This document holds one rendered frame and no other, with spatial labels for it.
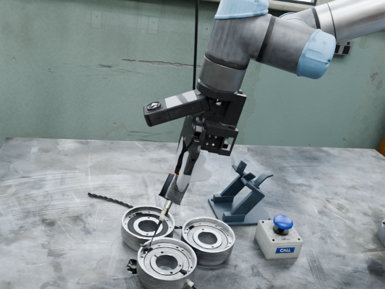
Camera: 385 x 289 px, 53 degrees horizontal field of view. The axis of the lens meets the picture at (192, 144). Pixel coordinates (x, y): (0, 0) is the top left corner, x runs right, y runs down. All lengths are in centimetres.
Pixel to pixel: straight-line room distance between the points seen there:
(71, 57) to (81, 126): 42
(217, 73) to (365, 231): 56
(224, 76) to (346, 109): 227
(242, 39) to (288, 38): 7
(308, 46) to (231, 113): 17
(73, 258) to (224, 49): 46
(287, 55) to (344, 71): 212
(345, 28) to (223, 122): 27
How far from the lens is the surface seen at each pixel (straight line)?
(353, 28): 76
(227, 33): 62
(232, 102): 67
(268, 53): 62
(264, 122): 261
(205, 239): 81
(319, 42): 63
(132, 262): 75
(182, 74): 232
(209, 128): 66
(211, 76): 63
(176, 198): 74
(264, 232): 81
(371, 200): 115
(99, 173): 100
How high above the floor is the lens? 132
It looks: 26 degrees down
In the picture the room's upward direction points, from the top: 9 degrees clockwise
